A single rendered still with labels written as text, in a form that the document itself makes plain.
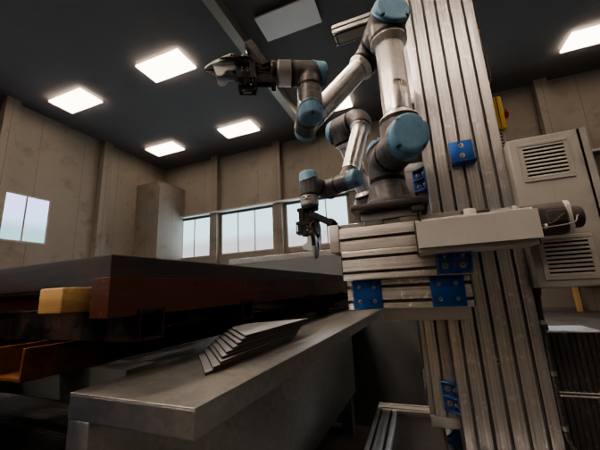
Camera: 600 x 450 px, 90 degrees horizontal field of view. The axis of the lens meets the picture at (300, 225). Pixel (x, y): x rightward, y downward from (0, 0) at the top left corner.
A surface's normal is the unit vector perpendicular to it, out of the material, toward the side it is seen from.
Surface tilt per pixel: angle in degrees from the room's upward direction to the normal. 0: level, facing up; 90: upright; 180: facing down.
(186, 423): 90
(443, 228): 90
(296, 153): 90
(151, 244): 90
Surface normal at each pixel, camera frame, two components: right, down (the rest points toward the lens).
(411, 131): 0.09, -0.08
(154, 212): -0.36, -0.18
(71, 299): 0.92, -0.13
